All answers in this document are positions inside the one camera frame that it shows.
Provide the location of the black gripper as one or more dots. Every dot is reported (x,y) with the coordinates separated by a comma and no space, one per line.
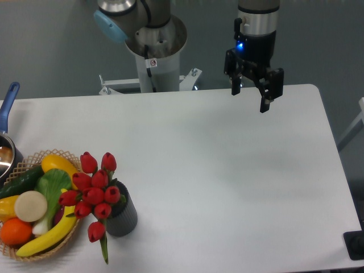
(255,41)

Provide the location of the red tulip bouquet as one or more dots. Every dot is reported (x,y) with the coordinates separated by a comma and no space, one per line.
(96,194)

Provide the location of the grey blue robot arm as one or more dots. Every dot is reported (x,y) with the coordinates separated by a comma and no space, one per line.
(119,20)

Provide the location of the dark grey ribbed vase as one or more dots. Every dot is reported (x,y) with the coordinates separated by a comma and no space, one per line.
(124,217)

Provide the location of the black device at table edge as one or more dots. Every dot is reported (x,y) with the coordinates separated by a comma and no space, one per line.
(354,244)

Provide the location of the green bok choy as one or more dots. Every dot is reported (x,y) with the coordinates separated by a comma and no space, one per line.
(50,186)

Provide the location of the purple red vegetable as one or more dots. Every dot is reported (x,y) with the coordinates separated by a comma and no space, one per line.
(58,216)

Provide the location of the yellow banana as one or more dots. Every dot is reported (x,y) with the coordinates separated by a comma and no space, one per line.
(54,236)

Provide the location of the dark green cucumber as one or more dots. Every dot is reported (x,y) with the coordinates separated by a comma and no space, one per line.
(23,183)

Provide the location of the round beige disc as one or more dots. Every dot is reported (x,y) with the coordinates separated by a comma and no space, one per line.
(30,206)

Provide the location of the yellow pepper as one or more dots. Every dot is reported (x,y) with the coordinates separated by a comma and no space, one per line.
(7,210)

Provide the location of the orange fruit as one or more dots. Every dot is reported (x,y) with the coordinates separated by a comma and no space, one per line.
(16,232)

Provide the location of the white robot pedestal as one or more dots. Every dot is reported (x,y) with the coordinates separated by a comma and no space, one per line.
(157,57)

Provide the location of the white frame at right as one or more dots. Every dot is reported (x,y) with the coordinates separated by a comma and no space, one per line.
(352,130)

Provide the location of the blue handled saucepan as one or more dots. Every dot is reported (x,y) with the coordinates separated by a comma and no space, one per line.
(10,155)

